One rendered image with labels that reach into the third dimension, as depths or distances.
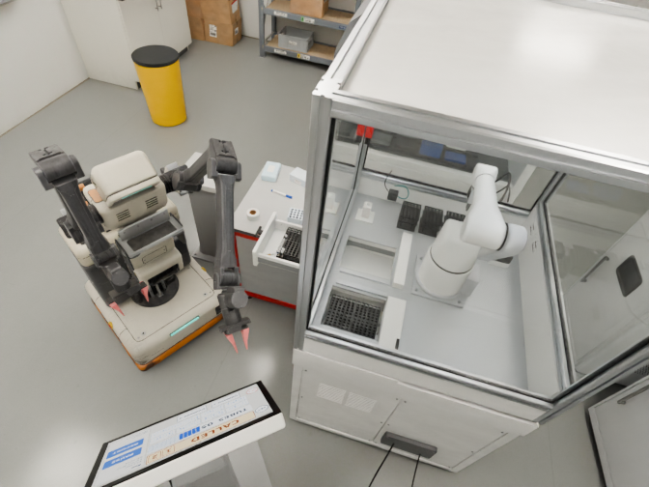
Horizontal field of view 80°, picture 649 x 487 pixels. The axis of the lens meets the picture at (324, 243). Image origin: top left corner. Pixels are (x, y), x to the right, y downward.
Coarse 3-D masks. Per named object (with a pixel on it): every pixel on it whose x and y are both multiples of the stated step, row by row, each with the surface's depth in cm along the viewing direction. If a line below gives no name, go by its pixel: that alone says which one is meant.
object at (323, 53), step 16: (272, 0) 500; (288, 0) 498; (272, 16) 515; (288, 16) 470; (304, 16) 464; (336, 16) 478; (352, 16) 482; (272, 32) 525; (272, 48) 503; (320, 48) 517
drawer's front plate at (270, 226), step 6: (270, 216) 197; (276, 216) 202; (270, 222) 195; (270, 228) 197; (264, 234) 189; (270, 234) 200; (258, 240) 187; (264, 240) 190; (258, 246) 184; (264, 246) 194; (252, 252) 182; (258, 252) 186
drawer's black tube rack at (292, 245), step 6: (294, 228) 197; (294, 234) 199; (300, 234) 195; (288, 240) 196; (294, 240) 192; (300, 240) 193; (288, 246) 190; (294, 246) 190; (288, 252) 187; (294, 252) 187; (282, 258) 189; (288, 258) 189; (294, 258) 189
